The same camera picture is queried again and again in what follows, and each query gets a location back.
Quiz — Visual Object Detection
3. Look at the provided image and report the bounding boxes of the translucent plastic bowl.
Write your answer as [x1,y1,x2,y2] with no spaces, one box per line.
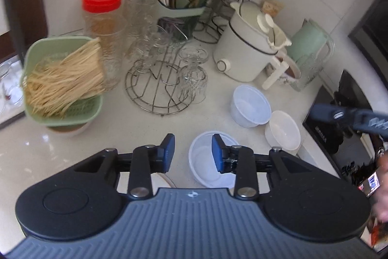
[188,131,238,189]
[230,85,272,128]

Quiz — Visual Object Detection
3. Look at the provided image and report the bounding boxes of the white plastic bowl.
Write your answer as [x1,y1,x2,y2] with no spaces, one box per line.
[264,110,301,151]

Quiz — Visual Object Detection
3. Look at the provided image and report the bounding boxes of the white leaf plate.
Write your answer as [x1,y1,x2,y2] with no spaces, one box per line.
[116,172,176,195]

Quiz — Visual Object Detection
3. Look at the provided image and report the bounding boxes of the person's right hand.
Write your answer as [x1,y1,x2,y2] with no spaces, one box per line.
[372,151,388,223]

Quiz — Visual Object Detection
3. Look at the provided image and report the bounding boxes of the black gas stove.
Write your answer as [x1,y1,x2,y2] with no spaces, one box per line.
[303,70,387,186]

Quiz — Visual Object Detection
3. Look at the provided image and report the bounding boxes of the white bowl under basket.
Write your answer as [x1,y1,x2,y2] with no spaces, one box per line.
[47,122,91,137]

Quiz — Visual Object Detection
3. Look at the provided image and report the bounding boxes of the patterned ceramic bowl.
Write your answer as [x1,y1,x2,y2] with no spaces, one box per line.
[266,52,301,87]

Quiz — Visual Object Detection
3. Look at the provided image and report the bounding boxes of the mint green kettle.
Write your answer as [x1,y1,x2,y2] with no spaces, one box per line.
[287,19,335,91]

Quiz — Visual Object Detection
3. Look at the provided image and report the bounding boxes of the crystal glass on rack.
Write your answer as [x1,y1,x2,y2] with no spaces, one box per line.
[177,46,209,105]

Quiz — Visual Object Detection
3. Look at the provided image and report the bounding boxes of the white electric cooking pot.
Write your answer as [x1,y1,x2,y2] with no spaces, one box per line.
[213,1,291,90]

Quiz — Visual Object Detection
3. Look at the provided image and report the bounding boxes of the dry noodle bundle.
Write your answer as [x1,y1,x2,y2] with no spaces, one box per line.
[22,37,107,118]

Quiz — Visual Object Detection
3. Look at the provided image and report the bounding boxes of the red lid plastic jar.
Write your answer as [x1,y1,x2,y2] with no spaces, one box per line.
[81,0,126,91]

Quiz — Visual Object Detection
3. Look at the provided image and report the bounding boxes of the yellow snack bag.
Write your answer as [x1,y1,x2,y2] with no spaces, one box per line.
[262,0,284,18]

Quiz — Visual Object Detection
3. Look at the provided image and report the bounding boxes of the white drip tray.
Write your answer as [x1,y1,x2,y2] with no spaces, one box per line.
[1,57,24,123]

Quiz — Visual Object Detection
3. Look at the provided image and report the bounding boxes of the green noodle basket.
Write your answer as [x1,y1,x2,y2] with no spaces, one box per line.
[20,35,105,128]

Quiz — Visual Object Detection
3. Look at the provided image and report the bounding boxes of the wire glass rack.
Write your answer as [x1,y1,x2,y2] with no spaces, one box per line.
[124,22,193,116]

